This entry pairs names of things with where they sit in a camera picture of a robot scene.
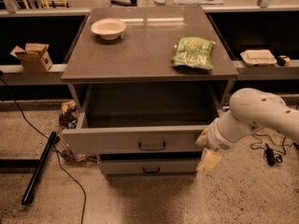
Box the small black yellow ball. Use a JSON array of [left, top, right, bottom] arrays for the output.
[[277, 55, 291, 66]]

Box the black power adapter cable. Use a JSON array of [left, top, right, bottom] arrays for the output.
[[249, 133, 297, 167]]

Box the grey drawer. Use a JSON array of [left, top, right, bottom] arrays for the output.
[[63, 81, 219, 154], [98, 151, 202, 177]]

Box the grey drawer cabinet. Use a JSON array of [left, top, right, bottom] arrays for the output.
[[61, 6, 240, 183]]

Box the black tube on floor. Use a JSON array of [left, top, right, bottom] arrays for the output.
[[21, 132, 57, 205]]

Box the white takeout container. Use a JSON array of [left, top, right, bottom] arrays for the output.
[[240, 49, 277, 66]]

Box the cardboard box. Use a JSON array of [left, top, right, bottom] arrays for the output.
[[10, 43, 52, 74]]

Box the grey lower drawer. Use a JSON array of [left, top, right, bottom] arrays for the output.
[[98, 151, 202, 177]]

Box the grey top drawer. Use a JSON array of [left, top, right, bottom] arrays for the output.
[[63, 81, 219, 154]]

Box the black floor cable left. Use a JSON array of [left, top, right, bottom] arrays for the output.
[[0, 70, 88, 224]]

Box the crumpled trash pile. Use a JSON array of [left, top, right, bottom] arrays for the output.
[[59, 100, 78, 129]]

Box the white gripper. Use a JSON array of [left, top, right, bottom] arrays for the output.
[[195, 118, 232, 173]]

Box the green chip bag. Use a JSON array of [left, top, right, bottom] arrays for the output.
[[171, 37, 215, 70]]

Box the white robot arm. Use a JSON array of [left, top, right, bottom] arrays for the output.
[[195, 88, 299, 173]]

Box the white bowl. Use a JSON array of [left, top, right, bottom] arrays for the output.
[[91, 19, 126, 40]]

